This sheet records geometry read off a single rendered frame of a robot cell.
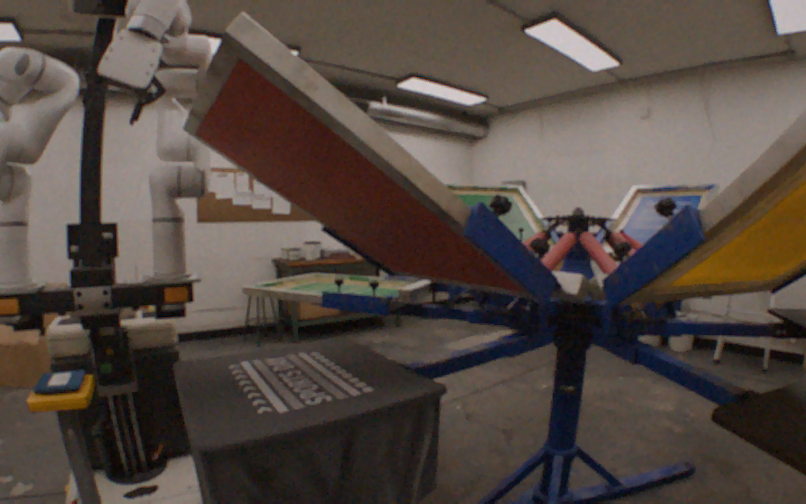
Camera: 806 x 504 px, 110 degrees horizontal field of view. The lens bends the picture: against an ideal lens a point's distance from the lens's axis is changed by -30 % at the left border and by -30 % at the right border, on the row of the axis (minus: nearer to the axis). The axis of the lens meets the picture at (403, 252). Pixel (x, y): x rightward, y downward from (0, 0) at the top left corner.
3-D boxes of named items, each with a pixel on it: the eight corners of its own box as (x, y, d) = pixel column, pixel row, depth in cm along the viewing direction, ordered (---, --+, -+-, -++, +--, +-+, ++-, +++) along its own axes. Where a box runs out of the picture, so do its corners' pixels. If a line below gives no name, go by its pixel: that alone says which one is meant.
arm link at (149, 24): (171, 43, 66) (165, 54, 65) (131, 27, 60) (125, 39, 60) (174, 26, 59) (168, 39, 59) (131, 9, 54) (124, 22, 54)
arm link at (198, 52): (161, 100, 101) (209, 101, 107) (151, 85, 82) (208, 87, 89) (165, 47, 98) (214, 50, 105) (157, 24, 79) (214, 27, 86)
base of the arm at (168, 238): (147, 274, 105) (145, 222, 104) (188, 272, 112) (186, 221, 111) (149, 280, 92) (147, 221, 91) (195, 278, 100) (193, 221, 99)
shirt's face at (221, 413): (201, 451, 51) (200, 449, 51) (176, 363, 86) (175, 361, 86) (446, 388, 79) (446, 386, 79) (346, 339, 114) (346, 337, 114)
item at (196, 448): (244, 629, 53) (196, 452, 50) (198, 503, 89) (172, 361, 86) (259, 624, 55) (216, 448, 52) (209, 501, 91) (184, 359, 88)
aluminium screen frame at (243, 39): (224, 30, 43) (241, 11, 44) (182, 129, 90) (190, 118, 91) (545, 301, 85) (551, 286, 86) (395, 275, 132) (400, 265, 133)
